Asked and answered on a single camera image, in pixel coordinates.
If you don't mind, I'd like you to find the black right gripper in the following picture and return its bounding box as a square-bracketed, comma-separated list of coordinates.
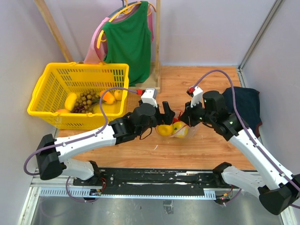
[179, 98, 215, 128]

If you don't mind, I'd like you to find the red apple toy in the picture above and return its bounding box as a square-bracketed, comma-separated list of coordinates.
[172, 111, 183, 124]

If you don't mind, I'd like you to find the clear orange zip bag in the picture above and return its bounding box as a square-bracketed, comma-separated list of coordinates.
[155, 109, 200, 139]

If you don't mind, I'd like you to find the yellow lemon toy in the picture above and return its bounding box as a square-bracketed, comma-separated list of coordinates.
[172, 121, 188, 138]

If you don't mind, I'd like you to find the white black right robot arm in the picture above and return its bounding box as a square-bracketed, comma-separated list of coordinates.
[180, 87, 300, 215]

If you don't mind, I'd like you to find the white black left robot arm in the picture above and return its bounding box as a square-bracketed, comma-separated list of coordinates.
[36, 101, 175, 186]

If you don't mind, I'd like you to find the green tank top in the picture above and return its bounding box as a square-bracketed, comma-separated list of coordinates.
[102, 1, 152, 87]

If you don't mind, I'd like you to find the wooden clothes rack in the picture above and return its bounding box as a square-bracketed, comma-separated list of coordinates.
[35, 0, 161, 91]

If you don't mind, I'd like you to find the dark navy cloth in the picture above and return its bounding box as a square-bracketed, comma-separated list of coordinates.
[234, 87, 262, 138]

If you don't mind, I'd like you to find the yellow orange round fruit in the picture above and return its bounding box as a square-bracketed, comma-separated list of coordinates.
[114, 90, 123, 101]

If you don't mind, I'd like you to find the orange bell pepper toy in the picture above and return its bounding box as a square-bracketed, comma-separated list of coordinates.
[100, 90, 116, 105]

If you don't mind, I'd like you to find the green grape bunch toy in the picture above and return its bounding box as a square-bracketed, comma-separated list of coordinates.
[75, 91, 100, 110]

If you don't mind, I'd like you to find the dark purple grape bunch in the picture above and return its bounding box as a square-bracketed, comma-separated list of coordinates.
[71, 105, 89, 113]

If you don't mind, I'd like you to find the pink shirt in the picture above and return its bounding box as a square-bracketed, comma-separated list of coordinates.
[84, 6, 154, 64]

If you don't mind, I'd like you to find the yellow mango toy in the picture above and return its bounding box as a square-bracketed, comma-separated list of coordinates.
[64, 92, 77, 111]

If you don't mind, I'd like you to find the yellow plastic basket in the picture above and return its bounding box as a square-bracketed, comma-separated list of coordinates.
[27, 62, 129, 130]

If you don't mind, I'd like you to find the peach toy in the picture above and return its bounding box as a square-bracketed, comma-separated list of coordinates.
[56, 109, 71, 113]

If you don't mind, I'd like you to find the yellow clothes hanger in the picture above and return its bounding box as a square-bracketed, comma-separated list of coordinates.
[96, 0, 157, 49]

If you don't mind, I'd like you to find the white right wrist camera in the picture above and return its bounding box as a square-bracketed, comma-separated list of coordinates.
[187, 86, 203, 108]

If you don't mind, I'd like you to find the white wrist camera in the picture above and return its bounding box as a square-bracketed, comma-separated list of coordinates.
[137, 88, 158, 108]
[187, 86, 203, 108]

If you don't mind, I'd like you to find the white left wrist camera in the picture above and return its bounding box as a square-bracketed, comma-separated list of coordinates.
[137, 88, 158, 108]

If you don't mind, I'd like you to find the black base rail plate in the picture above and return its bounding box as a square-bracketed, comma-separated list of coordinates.
[73, 167, 238, 196]

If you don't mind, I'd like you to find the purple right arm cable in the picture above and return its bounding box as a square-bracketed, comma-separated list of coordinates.
[193, 69, 300, 209]

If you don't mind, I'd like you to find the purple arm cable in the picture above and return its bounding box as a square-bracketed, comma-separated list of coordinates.
[24, 87, 143, 203]
[193, 69, 300, 209]

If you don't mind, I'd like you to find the aluminium frame post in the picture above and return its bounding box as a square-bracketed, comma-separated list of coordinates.
[239, 0, 285, 69]

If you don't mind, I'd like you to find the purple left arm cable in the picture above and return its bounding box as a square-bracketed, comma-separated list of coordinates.
[24, 87, 143, 203]

